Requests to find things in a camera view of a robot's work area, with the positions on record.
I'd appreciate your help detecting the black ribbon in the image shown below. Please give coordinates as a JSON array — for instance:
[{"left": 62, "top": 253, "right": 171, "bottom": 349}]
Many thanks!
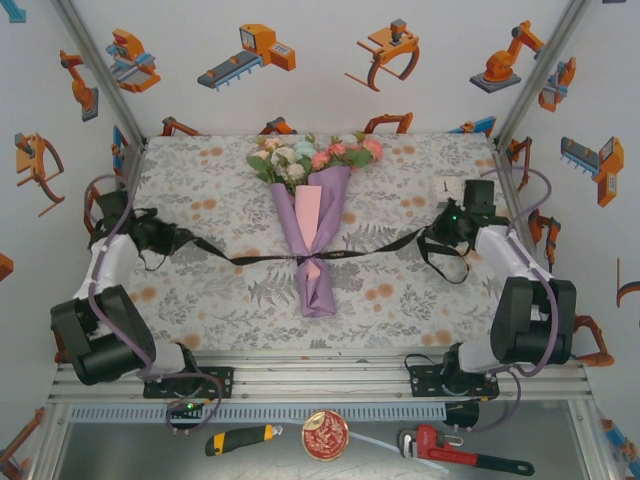
[{"left": 124, "top": 207, "right": 472, "bottom": 285}]

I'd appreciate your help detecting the pink fake flower stem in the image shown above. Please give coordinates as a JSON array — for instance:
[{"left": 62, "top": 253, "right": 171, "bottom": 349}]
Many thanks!
[
  {"left": 310, "top": 140, "right": 351, "bottom": 171},
  {"left": 344, "top": 130, "right": 385, "bottom": 174}
]

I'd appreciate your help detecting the purple and pink wrapping paper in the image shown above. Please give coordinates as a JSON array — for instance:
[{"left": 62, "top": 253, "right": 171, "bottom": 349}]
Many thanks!
[{"left": 269, "top": 166, "right": 352, "bottom": 320}]

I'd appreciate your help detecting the peach fake flower stem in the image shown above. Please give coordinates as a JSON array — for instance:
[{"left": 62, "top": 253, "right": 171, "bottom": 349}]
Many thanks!
[{"left": 246, "top": 134, "right": 284, "bottom": 194}]

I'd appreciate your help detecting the white square clock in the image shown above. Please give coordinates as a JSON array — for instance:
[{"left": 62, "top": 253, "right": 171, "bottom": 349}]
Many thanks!
[{"left": 430, "top": 175, "right": 466, "bottom": 210}]

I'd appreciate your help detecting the floral tablecloth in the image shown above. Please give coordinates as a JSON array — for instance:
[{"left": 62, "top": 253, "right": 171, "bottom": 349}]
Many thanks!
[{"left": 94, "top": 132, "right": 556, "bottom": 351}]

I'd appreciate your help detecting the black controller box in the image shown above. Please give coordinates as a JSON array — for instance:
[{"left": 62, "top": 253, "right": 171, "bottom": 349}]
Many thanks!
[
  {"left": 166, "top": 398, "right": 207, "bottom": 419},
  {"left": 446, "top": 399, "right": 480, "bottom": 432}
]

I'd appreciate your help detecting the grey metal shelf plate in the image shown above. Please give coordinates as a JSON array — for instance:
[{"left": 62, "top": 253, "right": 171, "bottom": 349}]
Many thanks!
[{"left": 52, "top": 419, "right": 594, "bottom": 480}]

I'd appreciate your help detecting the red pipe wrench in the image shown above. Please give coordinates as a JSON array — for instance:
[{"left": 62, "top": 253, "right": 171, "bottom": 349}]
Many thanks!
[{"left": 397, "top": 423, "right": 535, "bottom": 476}]

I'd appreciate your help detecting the yellow black utility knife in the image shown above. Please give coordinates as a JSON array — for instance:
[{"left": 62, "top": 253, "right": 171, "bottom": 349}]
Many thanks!
[{"left": 204, "top": 423, "right": 284, "bottom": 457}]

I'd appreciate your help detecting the round red gold tin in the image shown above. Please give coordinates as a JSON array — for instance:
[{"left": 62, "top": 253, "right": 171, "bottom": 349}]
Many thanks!
[{"left": 300, "top": 409, "right": 350, "bottom": 462}]

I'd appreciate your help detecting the aluminium side rail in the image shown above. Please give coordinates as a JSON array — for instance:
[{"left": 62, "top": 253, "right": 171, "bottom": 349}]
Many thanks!
[
  {"left": 54, "top": 137, "right": 149, "bottom": 364},
  {"left": 492, "top": 137, "right": 569, "bottom": 361}
]

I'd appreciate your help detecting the aluminium corner post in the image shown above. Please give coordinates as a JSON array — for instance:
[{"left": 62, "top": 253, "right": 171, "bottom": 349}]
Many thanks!
[
  {"left": 493, "top": 0, "right": 595, "bottom": 146},
  {"left": 49, "top": 0, "right": 147, "bottom": 146}
]

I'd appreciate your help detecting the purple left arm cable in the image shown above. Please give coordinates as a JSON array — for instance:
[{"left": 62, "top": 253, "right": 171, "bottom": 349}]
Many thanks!
[{"left": 82, "top": 173, "right": 224, "bottom": 437}]

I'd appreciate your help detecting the aluminium rail base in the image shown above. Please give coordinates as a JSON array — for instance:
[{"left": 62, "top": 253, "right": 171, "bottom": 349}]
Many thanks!
[{"left": 47, "top": 349, "right": 594, "bottom": 404}]

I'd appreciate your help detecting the grey slotted cable duct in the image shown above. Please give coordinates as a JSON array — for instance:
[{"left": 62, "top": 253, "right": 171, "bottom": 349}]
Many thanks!
[{"left": 67, "top": 403, "right": 448, "bottom": 423}]

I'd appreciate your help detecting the aluminium frame leg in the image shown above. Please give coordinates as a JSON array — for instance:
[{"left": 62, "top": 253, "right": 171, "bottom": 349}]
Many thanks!
[
  {"left": 27, "top": 402, "right": 69, "bottom": 480},
  {"left": 567, "top": 399, "right": 619, "bottom": 480}
]

